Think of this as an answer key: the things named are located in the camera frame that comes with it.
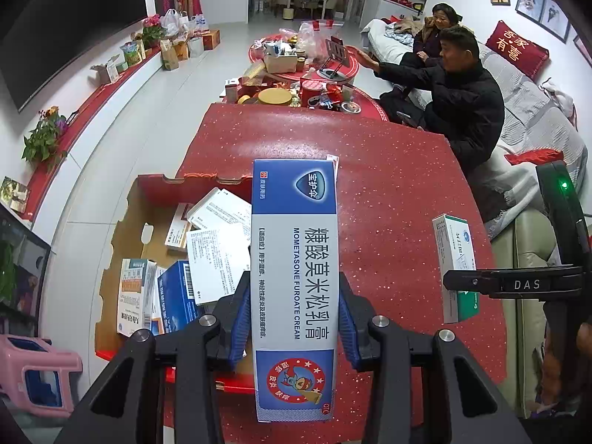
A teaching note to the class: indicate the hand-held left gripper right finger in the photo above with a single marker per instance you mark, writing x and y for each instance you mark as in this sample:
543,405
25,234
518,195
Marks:
349,328

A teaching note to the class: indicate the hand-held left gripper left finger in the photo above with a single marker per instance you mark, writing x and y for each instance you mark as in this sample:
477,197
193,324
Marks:
240,328

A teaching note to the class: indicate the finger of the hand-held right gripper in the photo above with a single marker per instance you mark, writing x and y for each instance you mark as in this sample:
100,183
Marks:
471,282

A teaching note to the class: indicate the white green medicine box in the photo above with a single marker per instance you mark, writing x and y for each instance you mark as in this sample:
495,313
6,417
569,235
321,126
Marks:
455,259

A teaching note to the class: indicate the blue white long cream box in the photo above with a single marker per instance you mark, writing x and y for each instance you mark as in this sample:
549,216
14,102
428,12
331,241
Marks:
296,286

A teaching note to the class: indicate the blue white medicine box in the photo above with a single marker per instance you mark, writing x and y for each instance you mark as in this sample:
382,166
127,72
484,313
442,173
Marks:
178,293

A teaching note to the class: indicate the orange white medicine box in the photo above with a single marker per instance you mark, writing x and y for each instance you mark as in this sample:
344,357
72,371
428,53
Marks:
158,326

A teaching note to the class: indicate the red cardboard gift box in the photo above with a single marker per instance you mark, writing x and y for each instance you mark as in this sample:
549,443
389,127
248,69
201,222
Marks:
138,212

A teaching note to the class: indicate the person's right hand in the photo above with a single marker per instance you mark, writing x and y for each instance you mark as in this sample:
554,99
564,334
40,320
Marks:
552,370

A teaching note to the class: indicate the beige leather seat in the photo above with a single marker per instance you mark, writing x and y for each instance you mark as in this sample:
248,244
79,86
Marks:
522,263

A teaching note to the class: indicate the red cloth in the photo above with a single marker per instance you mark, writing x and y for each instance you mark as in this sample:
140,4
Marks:
532,155

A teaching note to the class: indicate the grey sofa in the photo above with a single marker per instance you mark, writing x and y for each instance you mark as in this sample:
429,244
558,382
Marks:
527,101

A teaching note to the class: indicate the white cloth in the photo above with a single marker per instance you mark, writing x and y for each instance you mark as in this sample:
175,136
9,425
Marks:
557,95

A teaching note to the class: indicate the red printed pillow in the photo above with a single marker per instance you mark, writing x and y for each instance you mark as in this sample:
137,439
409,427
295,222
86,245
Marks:
518,48

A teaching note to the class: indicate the pink plastic stool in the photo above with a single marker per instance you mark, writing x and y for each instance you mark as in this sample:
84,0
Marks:
39,374

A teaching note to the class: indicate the dark glass cabinet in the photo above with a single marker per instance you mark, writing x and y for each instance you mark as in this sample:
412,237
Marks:
18,277

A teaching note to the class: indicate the yellow round lid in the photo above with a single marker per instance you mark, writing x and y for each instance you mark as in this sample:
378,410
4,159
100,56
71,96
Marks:
274,96

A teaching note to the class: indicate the red round tin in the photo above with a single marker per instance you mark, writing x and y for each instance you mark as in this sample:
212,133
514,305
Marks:
312,91

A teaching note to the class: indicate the round red table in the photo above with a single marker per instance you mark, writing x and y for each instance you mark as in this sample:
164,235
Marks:
356,67

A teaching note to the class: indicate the black phone stand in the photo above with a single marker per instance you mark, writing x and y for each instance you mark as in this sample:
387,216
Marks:
335,58

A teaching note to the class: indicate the green printed packet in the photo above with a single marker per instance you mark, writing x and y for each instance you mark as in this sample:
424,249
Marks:
14,194

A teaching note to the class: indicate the potted green plant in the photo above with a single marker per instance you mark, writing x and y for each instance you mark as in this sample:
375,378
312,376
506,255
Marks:
44,136

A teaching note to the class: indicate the brown paper bag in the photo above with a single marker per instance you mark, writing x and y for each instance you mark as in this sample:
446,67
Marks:
169,58

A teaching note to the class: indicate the brown cardboard box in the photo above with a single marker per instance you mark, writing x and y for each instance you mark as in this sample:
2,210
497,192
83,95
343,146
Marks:
210,39

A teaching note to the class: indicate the open white box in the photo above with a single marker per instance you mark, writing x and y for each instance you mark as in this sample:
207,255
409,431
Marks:
104,71

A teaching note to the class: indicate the green snack bag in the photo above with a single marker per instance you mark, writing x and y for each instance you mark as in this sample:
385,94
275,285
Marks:
132,53

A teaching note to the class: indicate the pink flower pot plant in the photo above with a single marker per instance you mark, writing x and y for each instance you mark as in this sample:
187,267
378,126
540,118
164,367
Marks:
152,30

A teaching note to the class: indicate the white plastic bag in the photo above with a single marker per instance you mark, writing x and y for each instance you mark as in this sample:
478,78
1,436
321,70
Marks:
173,21

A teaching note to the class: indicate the black television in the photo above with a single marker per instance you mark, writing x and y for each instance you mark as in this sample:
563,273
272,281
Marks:
69,23

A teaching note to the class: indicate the framed wall picture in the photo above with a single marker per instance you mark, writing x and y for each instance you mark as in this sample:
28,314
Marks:
555,18
529,3

